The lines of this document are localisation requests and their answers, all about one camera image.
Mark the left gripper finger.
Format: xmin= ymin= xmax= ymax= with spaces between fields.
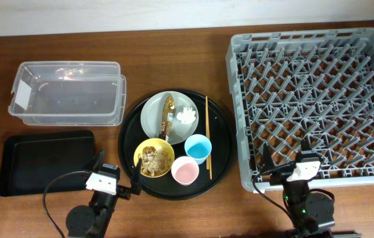
xmin=130 ymin=162 xmax=142 ymax=195
xmin=83 ymin=149 xmax=105 ymax=172

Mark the food scraps pile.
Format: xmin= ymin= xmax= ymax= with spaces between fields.
xmin=138 ymin=146 xmax=172 ymax=177

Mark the yellow bowl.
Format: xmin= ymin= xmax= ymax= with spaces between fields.
xmin=133 ymin=138 xmax=175 ymax=179

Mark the pink cup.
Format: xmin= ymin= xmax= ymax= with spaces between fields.
xmin=171 ymin=156 xmax=199 ymax=186

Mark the grey round plate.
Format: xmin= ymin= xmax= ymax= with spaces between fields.
xmin=140 ymin=91 xmax=199 ymax=145

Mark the blue cup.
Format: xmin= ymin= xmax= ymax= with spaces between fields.
xmin=184 ymin=134 xmax=212 ymax=165

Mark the wooden chopstick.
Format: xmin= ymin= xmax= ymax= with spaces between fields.
xmin=205 ymin=96 xmax=211 ymax=170
xmin=206 ymin=107 xmax=212 ymax=180

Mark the gold snack wrapper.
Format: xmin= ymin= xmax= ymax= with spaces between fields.
xmin=159 ymin=94 xmax=175 ymax=141

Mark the white tissue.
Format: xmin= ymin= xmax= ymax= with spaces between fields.
xmin=176 ymin=107 xmax=196 ymax=124

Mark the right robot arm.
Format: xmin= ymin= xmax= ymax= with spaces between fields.
xmin=254 ymin=139 xmax=362 ymax=238

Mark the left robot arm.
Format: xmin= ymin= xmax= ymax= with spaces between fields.
xmin=66 ymin=150 xmax=142 ymax=237

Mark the grey dishwasher rack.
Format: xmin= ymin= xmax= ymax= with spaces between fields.
xmin=226 ymin=28 xmax=374 ymax=192

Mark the black rectangular tray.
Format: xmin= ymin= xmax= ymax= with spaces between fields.
xmin=0 ymin=130 xmax=95 ymax=197

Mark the round black serving tray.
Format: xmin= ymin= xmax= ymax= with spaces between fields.
xmin=118 ymin=90 xmax=236 ymax=200

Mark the clear plastic storage bin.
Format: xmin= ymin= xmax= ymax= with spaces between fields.
xmin=8 ymin=61 xmax=127 ymax=126

